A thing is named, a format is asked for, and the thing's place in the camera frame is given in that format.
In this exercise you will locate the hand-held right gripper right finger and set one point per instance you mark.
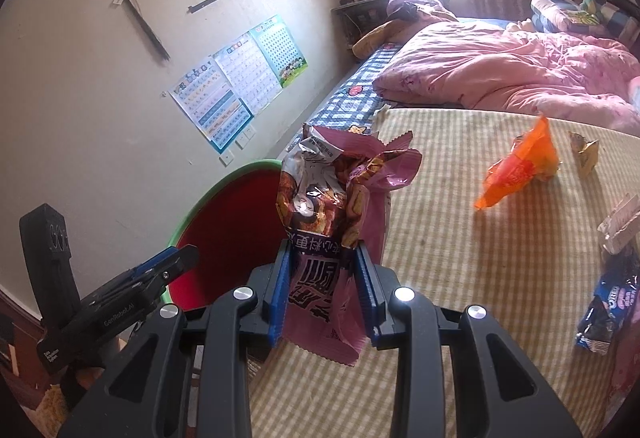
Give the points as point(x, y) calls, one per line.
point(370, 313)

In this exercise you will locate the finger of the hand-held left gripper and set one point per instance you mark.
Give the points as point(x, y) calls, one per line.
point(180, 263)
point(145, 265)

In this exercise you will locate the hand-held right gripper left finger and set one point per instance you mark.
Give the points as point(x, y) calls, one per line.
point(279, 308)

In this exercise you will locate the red green plastic basin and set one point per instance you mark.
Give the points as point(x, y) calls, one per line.
point(225, 243)

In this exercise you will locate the pink snack bag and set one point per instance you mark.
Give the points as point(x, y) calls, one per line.
point(320, 218)

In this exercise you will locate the white drink carton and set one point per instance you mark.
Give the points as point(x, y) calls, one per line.
point(620, 225)

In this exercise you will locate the orange plastic wrapper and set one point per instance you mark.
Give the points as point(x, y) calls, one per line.
point(520, 167)

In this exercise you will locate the blue plaid bedsheet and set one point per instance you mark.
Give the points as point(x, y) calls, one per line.
point(345, 102)

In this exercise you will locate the dark blue cookie packet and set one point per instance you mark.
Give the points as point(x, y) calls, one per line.
point(605, 313)

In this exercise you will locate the pink plastic wrapper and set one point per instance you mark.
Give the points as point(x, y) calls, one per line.
point(625, 368)

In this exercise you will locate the small yellow wrapper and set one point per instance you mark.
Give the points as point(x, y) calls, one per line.
point(585, 155)

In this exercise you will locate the yellow blanket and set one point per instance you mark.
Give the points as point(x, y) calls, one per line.
point(375, 37)

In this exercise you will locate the dark wooden desk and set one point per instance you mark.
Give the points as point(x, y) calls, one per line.
point(360, 17)

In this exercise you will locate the black cloth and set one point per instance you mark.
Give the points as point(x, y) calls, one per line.
point(408, 8)

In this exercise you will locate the blue plaid folded blanket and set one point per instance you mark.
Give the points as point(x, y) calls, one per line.
point(552, 10)

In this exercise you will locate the yellow green striped item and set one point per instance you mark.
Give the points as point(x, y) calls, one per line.
point(585, 17)

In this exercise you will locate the grey plaid pillow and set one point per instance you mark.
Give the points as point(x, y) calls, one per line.
point(617, 20)

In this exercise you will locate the dark wooden headboard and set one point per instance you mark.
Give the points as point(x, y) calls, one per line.
point(627, 2)

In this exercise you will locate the single wall socket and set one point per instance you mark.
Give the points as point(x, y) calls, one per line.
point(226, 160)

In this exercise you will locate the double wall socket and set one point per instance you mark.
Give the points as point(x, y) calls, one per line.
point(245, 137)

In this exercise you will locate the blue wall poster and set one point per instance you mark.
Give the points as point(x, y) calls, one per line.
point(210, 105)

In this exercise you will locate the white wall poster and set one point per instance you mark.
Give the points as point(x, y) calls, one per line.
point(247, 72)

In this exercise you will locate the green wall poster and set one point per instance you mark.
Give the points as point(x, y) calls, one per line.
point(280, 50)

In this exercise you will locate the triangular metal wall bracket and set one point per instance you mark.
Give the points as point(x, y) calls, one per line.
point(145, 25)

